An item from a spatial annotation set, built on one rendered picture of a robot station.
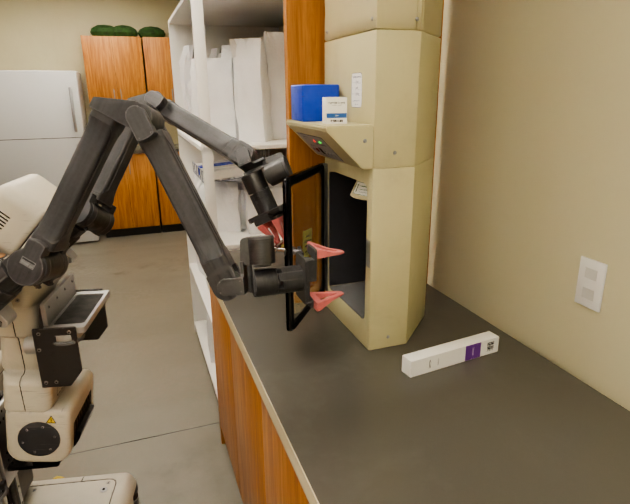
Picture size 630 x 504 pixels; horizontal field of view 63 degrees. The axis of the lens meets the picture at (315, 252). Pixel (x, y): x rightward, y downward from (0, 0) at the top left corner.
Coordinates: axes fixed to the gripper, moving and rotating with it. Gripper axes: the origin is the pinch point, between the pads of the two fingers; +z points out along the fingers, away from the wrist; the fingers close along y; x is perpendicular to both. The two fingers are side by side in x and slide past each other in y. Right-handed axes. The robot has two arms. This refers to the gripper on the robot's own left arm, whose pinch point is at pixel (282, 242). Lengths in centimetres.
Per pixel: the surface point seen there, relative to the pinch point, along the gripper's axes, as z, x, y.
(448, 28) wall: -36, -53, -55
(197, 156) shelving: -53, -166, 112
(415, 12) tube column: -36, -3, -52
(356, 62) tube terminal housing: -32.5, -4.5, -35.4
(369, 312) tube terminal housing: 24.6, 3.3, -15.5
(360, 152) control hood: -12.9, 5.5, -30.3
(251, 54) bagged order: -71, -98, 24
